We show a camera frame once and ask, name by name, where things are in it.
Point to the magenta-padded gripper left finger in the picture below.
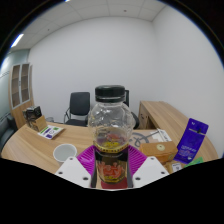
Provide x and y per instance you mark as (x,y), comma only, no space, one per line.
(71,169)

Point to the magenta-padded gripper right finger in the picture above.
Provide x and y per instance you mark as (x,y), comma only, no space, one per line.
(151,169)

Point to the clear bottle with black cap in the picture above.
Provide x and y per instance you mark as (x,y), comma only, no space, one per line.
(110,116)

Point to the white and grey mug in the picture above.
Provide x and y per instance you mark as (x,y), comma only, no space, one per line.
(65,152)

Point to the brown cardboard box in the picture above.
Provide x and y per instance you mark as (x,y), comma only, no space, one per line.
(158,151)

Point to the grey patterned round disc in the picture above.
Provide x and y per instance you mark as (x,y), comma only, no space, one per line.
(141,138)

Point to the white printed paper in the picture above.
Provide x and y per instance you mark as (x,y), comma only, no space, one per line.
(162,135)

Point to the white and green leaflet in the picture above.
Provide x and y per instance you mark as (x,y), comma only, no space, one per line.
(50,131)

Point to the purple package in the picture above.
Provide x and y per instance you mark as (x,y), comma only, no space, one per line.
(191,141)

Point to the wooden side desk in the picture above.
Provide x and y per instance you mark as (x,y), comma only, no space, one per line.
(160,115)

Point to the light wooden box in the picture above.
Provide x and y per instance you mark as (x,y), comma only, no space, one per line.
(40,123)

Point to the black office chair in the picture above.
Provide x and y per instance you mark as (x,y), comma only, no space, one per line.
(79,105)

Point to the dark brown box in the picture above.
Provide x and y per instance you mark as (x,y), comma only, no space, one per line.
(32,114)

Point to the wooden cabinet with glass doors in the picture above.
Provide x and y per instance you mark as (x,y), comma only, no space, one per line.
(21,96)

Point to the ceiling light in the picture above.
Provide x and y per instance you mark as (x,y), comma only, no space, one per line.
(16,40)

